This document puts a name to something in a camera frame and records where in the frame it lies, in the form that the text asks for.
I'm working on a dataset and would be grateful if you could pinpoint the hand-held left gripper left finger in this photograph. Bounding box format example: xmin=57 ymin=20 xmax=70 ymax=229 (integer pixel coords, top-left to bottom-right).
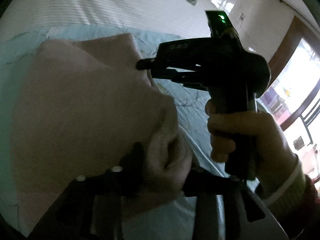
xmin=25 ymin=142 xmax=148 ymax=240

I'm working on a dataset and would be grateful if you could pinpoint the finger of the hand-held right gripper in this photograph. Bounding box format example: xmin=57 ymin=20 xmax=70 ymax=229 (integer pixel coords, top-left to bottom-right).
xmin=136 ymin=57 xmax=202 ymax=71
xmin=150 ymin=67 xmax=208 ymax=91

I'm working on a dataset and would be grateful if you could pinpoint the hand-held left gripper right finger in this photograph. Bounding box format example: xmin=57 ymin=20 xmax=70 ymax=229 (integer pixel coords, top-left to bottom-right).
xmin=182 ymin=167 xmax=290 ymax=240

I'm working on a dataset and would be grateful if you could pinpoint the pink fuzzy sweater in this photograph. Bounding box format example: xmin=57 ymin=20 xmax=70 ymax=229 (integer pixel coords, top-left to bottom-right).
xmin=10 ymin=32 xmax=193 ymax=220

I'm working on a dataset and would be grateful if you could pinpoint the person's right forearm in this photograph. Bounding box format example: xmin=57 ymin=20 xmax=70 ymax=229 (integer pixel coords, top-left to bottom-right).
xmin=260 ymin=155 xmax=320 ymax=240

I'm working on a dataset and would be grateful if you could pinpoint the person's right hand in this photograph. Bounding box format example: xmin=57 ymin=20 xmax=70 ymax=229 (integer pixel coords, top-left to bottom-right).
xmin=204 ymin=100 xmax=300 ymax=198

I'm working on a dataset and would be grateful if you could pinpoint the teal floral bed sheet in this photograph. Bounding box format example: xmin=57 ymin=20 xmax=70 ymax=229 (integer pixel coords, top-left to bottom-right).
xmin=0 ymin=26 xmax=250 ymax=240

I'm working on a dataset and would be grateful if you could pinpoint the wooden framed window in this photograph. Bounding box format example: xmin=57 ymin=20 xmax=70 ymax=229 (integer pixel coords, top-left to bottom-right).
xmin=257 ymin=16 xmax=320 ymax=188

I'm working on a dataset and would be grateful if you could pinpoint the white ribbed bed cover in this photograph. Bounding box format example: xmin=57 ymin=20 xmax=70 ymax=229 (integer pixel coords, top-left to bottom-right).
xmin=0 ymin=0 xmax=213 ymax=45

